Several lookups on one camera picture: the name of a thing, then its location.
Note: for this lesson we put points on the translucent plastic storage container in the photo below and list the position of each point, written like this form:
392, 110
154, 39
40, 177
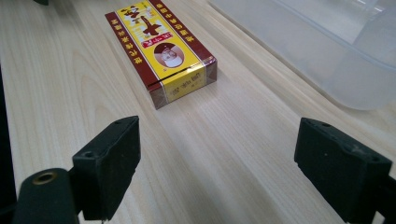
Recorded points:
327, 43

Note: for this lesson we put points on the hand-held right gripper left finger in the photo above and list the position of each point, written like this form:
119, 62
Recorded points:
106, 165

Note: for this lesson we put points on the yellow and maroon carton box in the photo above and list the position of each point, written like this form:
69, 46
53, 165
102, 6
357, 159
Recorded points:
162, 46

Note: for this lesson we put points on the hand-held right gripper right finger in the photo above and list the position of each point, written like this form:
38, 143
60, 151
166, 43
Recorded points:
339, 168

